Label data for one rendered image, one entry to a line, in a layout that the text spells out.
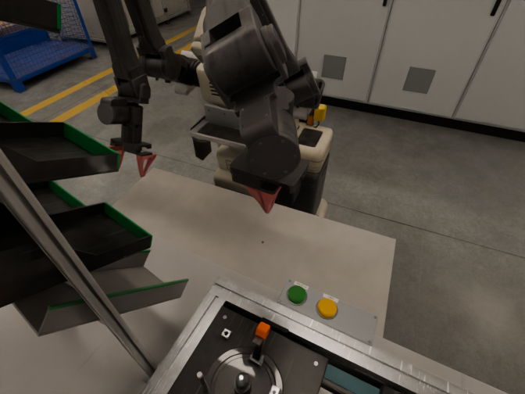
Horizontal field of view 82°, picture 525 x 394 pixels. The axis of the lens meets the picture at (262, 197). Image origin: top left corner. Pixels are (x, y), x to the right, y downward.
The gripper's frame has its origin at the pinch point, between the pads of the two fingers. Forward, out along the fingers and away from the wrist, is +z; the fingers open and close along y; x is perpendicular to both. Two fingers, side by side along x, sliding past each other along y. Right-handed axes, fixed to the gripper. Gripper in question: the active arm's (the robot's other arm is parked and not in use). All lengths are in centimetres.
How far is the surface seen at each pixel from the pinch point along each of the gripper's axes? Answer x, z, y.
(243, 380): -20.3, 18.1, 5.6
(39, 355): -32, 37, -41
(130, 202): 14, 37, -58
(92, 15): 309, 78, -430
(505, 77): 285, 66, 85
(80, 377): -31, 37, -29
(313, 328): -3.6, 26.9, 12.5
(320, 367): -10.3, 25.9, 16.2
